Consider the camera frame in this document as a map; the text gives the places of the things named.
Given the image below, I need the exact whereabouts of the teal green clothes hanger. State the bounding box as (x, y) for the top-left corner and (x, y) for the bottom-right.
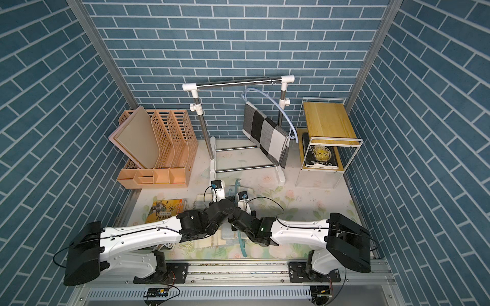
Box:
(231, 178), (250, 258)

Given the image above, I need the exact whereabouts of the black grey checkered scarf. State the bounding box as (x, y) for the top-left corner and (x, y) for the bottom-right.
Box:
(242, 102), (290, 168)

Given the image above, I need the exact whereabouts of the translucent blue clothes hanger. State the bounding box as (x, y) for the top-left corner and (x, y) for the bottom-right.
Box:
(240, 79), (299, 145)

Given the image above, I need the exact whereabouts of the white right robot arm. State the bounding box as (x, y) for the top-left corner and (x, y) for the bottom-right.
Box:
(228, 209), (371, 282)

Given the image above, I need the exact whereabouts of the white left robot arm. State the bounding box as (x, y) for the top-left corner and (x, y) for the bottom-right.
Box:
(63, 198), (237, 286)

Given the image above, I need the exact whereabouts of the floral table mat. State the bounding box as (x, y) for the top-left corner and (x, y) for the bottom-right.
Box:
(125, 139), (361, 260)

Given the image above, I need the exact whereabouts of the yellow illustrated comic book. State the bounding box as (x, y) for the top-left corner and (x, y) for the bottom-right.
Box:
(145, 199), (187, 224)

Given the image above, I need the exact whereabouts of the orange plastic file organizer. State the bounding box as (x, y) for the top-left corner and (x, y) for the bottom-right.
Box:
(117, 110), (198, 189)

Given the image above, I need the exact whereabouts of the white steel clothes rack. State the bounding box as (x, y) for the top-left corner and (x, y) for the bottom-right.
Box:
(181, 74), (296, 192)

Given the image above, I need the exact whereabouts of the green circuit board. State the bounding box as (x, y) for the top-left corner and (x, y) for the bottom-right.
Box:
(144, 288), (169, 300)

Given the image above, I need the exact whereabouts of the beige flat board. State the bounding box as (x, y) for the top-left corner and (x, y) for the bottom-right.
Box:
(108, 107), (160, 168)

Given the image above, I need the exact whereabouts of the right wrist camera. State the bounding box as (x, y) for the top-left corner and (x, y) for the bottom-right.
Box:
(237, 191), (251, 213)

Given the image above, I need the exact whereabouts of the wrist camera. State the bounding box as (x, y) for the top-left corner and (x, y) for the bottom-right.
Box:
(211, 180), (226, 203)
(237, 191), (251, 213)

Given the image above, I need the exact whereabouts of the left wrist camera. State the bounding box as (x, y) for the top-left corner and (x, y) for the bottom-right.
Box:
(211, 180), (226, 203)

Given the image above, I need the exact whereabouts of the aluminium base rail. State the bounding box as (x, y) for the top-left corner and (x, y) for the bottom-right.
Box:
(68, 260), (397, 305)

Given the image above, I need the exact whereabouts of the wood and wire shelf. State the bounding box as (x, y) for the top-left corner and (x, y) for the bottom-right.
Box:
(296, 98), (364, 189)

